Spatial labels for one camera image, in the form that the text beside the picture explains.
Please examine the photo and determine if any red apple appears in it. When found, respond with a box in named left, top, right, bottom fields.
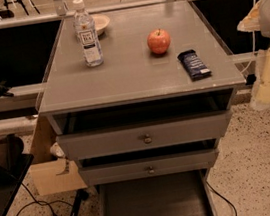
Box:
left=147, top=28, right=171, bottom=55

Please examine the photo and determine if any grey drawer cabinet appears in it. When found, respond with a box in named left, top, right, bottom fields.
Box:
left=23, top=0, right=259, bottom=195

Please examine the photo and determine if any grey bottom drawer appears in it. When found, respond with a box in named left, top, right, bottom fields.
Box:
left=99, top=170, right=217, bottom=216

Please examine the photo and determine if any grey drawer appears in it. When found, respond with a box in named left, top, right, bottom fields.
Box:
left=79, top=142, right=219, bottom=186
left=99, top=170, right=217, bottom=216
left=57, top=89, right=232, bottom=160

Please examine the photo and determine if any grey top drawer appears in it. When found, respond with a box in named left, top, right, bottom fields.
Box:
left=57, top=89, right=232, bottom=160

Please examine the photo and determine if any grey middle drawer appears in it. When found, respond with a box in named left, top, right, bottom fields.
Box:
left=79, top=142, right=219, bottom=186

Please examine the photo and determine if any dark blue snack bar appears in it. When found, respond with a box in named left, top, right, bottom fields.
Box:
left=177, top=49, right=212, bottom=81

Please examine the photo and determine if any small beige bowl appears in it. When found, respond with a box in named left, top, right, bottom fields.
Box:
left=92, top=13, right=110, bottom=35

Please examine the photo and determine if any clear plastic water bottle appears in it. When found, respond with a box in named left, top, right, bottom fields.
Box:
left=73, top=0, right=104, bottom=67

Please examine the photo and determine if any brown cardboard box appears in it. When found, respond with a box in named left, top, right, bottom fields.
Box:
left=29, top=116, right=87, bottom=196

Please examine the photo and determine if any white hanging cable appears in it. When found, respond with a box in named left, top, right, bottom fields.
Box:
left=229, top=0, right=269, bottom=75

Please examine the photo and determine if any black floor cable right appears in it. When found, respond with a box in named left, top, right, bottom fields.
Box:
left=205, top=176, right=239, bottom=216

